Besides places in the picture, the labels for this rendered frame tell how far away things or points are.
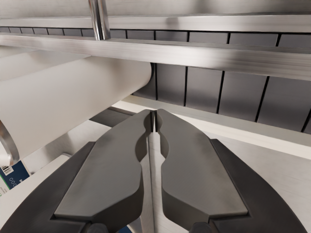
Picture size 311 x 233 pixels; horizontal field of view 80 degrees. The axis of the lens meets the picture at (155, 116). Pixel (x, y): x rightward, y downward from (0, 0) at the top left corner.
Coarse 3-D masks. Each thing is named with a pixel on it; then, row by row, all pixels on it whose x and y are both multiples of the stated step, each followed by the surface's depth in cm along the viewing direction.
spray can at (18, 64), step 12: (0, 60) 18; (12, 60) 19; (24, 60) 20; (36, 60) 20; (48, 60) 21; (60, 60) 22; (72, 60) 23; (0, 72) 18; (12, 72) 18; (24, 72) 19
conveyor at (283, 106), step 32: (32, 32) 31; (64, 32) 27; (128, 32) 22; (160, 32) 20; (192, 32) 18; (224, 32) 17; (160, 64) 21; (160, 96) 23; (192, 96) 21; (224, 96) 19; (256, 96) 18; (288, 96) 16; (288, 128) 18
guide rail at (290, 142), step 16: (128, 96) 23; (176, 112) 19; (192, 112) 19; (208, 112) 19; (208, 128) 18; (224, 128) 17; (240, 128) 16; (256, 128) 16; (272, 128) 16; (256, 144) 16; (272, 144) 15; (288, 144) 15; (304, 144) 14
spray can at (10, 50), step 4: (0, 48) 23; (4, 48) 23; (8, 48) 23; (12, 48) 24; (16, 48) 24; (20, 48) 24; (24, 48) 24; (0, 52) 22; (4, 52) 23; (8, 52) 23; (12, 52) 23; (16, 52) 24; (20, 52) 24; (24, 52) 24; (0, 56) 22; (4, 56) 22
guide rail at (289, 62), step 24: (48, 48) 17; (72, 48) 16; (96, 48) 14; (120, 48) 13; (144, 48) 12; (168, 48) 11; (192, 48) 10; (216, 48) 10; (240, 48) 10; (264, 48) 9; (288, 48) 9; (240, 72) 10; (264, 72) 9; (288, 72) 9
